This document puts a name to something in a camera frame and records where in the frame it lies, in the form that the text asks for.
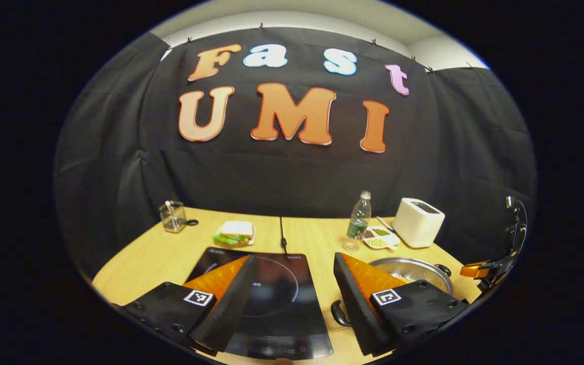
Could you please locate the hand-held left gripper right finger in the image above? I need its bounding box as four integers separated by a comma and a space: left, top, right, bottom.
333, 252, 470, 356

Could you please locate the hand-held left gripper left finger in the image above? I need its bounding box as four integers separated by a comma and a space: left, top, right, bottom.
120, 254, 258, 355

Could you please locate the steel pot with black handles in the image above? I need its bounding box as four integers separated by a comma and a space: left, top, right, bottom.
331, 257, 456, 327

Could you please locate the black induction cooktop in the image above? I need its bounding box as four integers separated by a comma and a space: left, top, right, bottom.
185, 247, 334, 361

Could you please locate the white divided plate of beans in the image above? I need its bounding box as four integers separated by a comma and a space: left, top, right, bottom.
362, 226, 402, 250

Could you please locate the white toaster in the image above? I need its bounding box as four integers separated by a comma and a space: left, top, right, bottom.
392, 198, 446, 249

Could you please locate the small white plate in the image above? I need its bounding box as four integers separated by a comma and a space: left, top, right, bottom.
213, 226, 257, 248

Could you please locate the clear plastic water bottle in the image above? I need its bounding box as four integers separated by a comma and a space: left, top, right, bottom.
345, 191, 373, 251

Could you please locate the clear glass utensil holder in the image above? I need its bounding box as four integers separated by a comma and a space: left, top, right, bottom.
159, 200, 187, 234

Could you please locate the black backdrop cloth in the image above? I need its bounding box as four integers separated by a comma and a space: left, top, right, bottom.
54, 26, 538, 279

